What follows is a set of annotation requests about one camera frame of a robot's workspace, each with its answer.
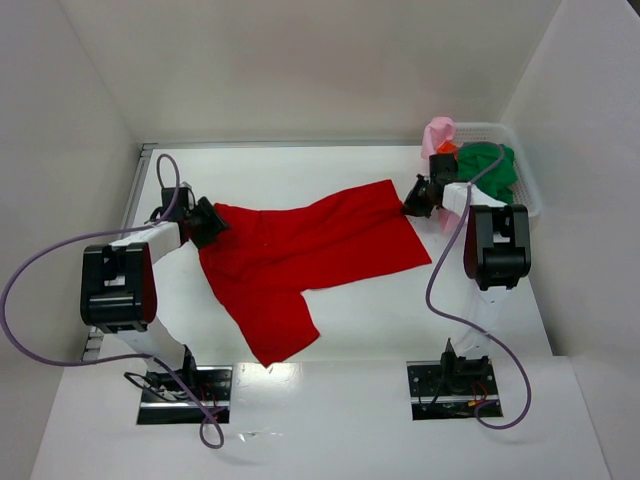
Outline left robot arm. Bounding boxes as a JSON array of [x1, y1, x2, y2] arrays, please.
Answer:
[[80, 183, 231, 390]]

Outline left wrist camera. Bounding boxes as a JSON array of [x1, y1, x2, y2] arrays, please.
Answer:
[[161, 182, 195, 211]]

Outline green t-shirt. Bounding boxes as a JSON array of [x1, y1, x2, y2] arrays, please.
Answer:
[[456, 143, 518, 204]]

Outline pink t-shirt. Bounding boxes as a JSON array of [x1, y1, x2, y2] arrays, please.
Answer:
[[421, 116, 456, 160]]

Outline red t-shirt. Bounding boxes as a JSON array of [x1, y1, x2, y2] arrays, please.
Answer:
[[199, 179, 431, 367]]

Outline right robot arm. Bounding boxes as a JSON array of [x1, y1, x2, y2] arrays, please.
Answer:
[[404, 142, 532, 381]]

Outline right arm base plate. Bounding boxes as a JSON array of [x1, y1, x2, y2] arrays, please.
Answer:
[[406, 361, 503, 421]]

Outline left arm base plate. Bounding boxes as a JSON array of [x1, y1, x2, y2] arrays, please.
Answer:
[[124, 365, 233, 425]]

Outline orange t-shirt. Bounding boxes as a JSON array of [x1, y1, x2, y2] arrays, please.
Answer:
[[436, 141, 458, 154]]

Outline white plastic basket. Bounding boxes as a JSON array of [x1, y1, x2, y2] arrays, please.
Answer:
[[453, 122, 542, 219]]

